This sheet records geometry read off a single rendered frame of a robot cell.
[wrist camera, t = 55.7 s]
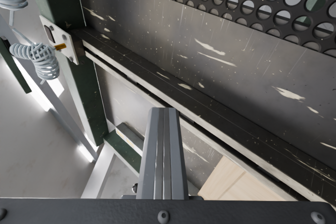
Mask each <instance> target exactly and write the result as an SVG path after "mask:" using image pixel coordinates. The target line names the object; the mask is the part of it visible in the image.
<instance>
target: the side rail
mask: <svg viewBox="0 0 336 224"><path fill-rule="evenodd" d="M103 141H104V143H105V144H106V145H107V146H108V147H109V148H110V149H111V150H112V151H113V152H114V153H115V154H116V155H117V156H118V157H119V158H120V159H121V160H122V161H123V162H124V163H125V164H126V165H127V166H128V167H129V168H130V169H131V170H132V171H133V173H134V174H135V175H136V176H137V177H138V178H139V174H140V168H141V161H142V156H141V155H140V154H139V153H137V152H136V151H135V150H134V149H133V148H132V147H131V146H130V145H129V144H128V143H127V142H126V141H125V140H123V139H122V138H121V137H120V136H119V135H118V134H117V132H116V129H114V130H113V131H111V132H110V133H108V134H107V135H106V136H104V137H103Z"/></svg>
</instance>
